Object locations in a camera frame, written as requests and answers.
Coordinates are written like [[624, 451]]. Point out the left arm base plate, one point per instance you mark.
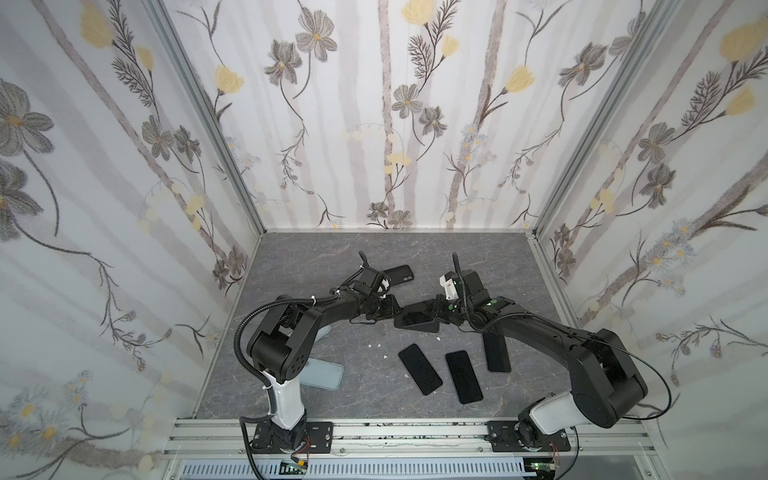
[[312, 437]]

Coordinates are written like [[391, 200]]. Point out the black phone case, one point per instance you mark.
[[417, 321], [397, 275]]

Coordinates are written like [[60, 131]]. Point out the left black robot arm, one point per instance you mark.
[[274, 342]]

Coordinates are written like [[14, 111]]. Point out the black phone with blue edge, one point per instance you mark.
[[427, 307]]

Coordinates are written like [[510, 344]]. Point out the aluminium mounting rail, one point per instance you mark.
[[392, 438]]

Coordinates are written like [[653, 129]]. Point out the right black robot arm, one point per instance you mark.
[[605, 383]]

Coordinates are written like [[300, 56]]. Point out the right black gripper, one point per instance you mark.
[[442, 309]]

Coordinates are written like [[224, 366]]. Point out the white perforated cable duct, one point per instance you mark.
[[393, 468]]

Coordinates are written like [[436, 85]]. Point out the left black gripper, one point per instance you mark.
[[391, 308]]

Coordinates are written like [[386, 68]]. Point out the middle black phone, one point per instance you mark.
[[464, 377]]

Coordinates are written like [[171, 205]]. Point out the right black phone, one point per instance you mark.
[[496, 353]]

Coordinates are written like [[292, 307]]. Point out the upper translucent green case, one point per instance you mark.
[[322, 332]]

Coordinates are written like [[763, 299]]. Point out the lower translucent green case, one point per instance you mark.
[[322, 374]]

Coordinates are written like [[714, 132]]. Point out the translucent green case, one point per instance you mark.
[[322, 374], [322, 332]]

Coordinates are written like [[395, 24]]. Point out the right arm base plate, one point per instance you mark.
[[504, 435]]

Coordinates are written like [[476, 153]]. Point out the left black phone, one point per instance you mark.
[[420, 369]]

